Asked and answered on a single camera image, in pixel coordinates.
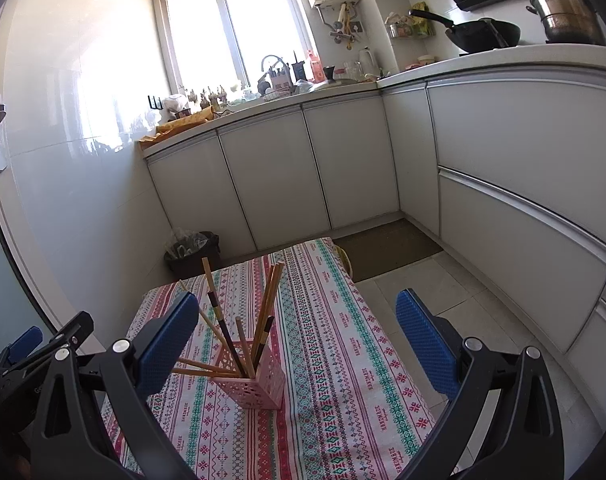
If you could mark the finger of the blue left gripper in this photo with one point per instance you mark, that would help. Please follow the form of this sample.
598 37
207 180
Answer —
24 345

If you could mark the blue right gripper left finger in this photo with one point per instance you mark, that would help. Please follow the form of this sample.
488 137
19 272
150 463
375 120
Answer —
159 344

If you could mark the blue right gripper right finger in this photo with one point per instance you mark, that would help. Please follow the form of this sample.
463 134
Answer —
434 340

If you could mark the wooden chopstick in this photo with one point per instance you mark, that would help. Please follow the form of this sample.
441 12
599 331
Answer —
265 311
203 369
247 356
207 321

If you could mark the black chopstick gold band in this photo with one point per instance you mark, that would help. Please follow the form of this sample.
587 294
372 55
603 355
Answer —
211 293
263 341

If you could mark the dark waste bin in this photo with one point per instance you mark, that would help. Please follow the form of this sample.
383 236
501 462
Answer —
185 250

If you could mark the patterned red green tablecloth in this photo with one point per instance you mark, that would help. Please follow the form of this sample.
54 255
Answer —
350 409

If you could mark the pink perforated utensil holder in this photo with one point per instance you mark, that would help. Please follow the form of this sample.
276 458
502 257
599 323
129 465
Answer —
262 392

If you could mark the brown floor mat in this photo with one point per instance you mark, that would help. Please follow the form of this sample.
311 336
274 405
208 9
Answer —
386 248

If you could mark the yellow stool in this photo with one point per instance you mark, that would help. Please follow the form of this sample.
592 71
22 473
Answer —
345 260

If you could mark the white electric kettle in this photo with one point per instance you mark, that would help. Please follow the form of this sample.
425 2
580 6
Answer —
368 63

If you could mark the black wok pan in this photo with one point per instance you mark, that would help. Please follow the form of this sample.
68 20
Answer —
476 36

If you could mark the steel stock pot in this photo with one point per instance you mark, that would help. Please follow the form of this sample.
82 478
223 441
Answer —
568 21

